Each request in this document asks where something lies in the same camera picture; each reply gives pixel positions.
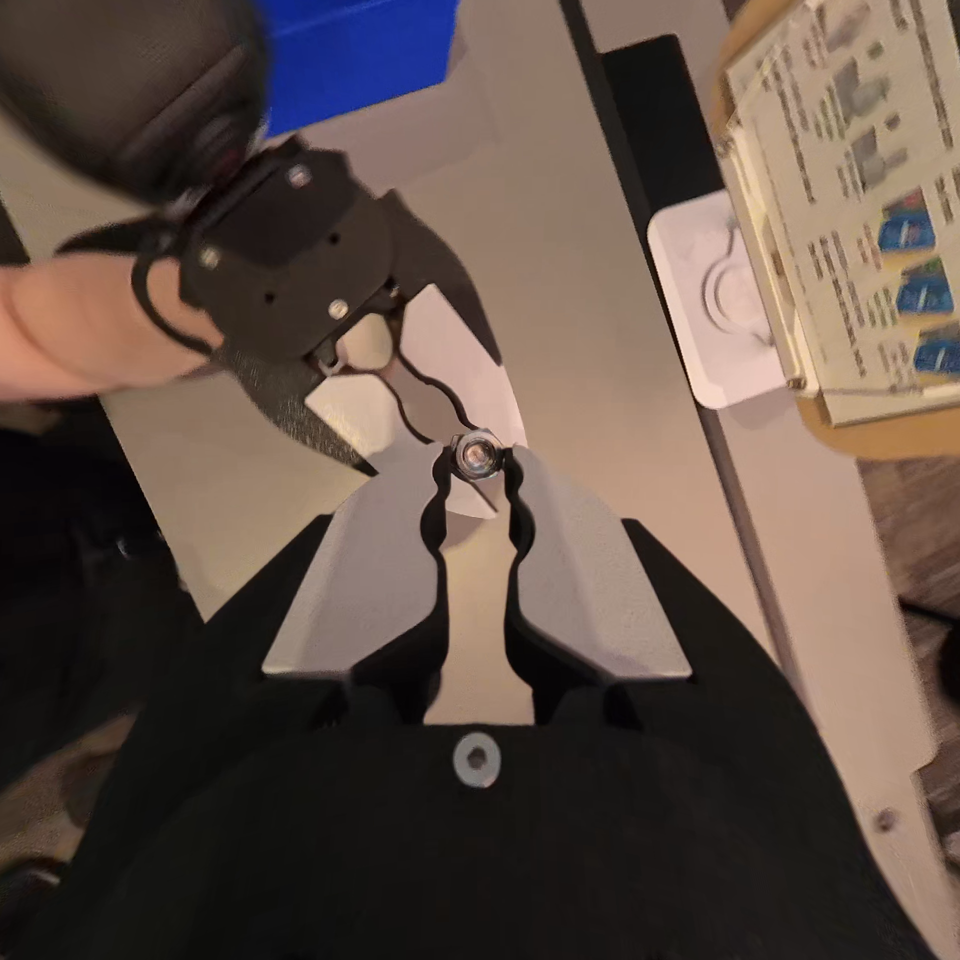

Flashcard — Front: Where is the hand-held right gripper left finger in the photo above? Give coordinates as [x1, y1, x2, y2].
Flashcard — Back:
[261, 444, 454, 724]

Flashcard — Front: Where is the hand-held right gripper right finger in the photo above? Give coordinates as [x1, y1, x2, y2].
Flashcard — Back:
[504, 444, 693, 724]

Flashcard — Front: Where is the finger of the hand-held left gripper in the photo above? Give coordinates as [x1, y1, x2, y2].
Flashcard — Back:
[392, 282, 531, 451]
[303, 371, 436, 462]

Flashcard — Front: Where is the silver hex nut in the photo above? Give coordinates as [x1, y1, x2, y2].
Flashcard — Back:
[448, 427, 502, 481]

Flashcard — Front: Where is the blue plastic bin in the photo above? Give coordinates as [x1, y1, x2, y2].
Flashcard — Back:
[258, 0, 459, 140]

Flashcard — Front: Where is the person's left hand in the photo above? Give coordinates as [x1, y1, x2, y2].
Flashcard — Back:
[0, 251, 226, 406]

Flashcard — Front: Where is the person's black clothing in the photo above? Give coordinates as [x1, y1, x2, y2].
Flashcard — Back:
[0, 405, 204, 751]

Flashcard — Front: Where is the white page holder bar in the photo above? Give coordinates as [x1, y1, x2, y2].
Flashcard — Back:
[712, 112, 822, 399]

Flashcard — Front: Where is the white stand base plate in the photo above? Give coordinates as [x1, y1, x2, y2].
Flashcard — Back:
[646, 189, 800, 410]

